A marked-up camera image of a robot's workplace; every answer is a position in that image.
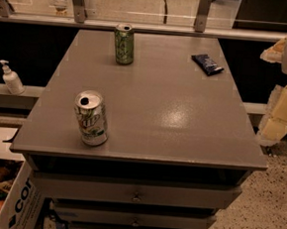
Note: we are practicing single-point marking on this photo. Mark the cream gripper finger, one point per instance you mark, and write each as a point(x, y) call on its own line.
point(273, 125)
point(274, 53)

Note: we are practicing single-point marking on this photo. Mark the green soda can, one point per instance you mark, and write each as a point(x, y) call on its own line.
point(124, 44)

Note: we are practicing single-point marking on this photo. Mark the white 7up soda can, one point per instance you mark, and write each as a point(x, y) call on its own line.
point(91, 117)

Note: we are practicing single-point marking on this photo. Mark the dark blue snack packet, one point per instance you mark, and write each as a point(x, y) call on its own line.
point(207, 64)

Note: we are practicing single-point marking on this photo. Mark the grey drawer cabinet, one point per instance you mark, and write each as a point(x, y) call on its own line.
point(179, 141)

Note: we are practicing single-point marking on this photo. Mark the white pump lotion bottle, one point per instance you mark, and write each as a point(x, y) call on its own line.
point(11, 79)

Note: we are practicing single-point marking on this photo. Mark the white cardboard box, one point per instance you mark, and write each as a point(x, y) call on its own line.
point(23, 201)

